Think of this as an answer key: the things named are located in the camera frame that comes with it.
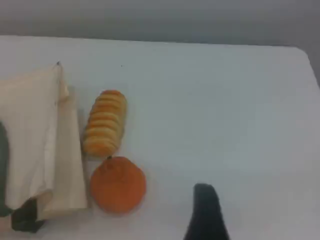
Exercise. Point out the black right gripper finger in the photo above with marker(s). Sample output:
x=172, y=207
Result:
x=206, y=217

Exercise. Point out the cream plastic tray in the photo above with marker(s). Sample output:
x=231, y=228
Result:
x=30, y=125

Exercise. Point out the orange pumpkin shaped bun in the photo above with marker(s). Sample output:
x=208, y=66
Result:
x=117, y=187

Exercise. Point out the striped golden bread roll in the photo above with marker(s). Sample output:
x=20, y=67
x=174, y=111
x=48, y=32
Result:
x=105, y=125

